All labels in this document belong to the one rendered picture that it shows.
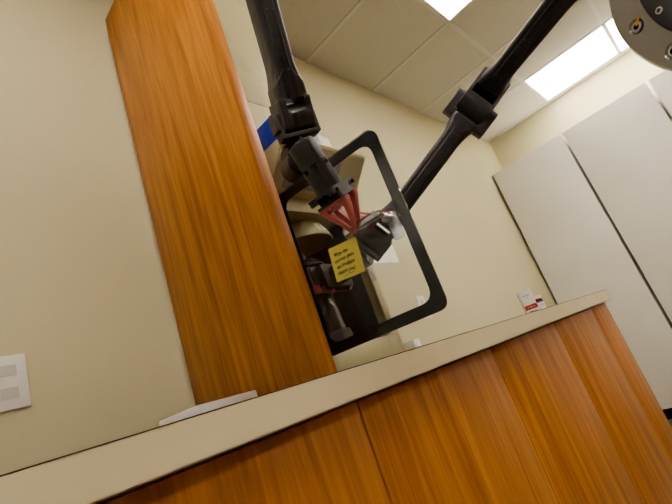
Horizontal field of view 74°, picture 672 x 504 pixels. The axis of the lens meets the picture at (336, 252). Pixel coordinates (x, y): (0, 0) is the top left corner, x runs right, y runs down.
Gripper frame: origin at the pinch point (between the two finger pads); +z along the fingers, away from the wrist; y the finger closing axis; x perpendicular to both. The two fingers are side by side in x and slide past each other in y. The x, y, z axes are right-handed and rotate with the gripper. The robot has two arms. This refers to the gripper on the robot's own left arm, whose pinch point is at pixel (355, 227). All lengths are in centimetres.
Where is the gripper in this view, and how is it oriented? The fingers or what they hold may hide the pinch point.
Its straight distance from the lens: 88.1
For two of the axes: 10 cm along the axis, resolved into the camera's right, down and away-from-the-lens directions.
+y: -3.9, 3.5, -8.5
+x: 7.3, -4.4, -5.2
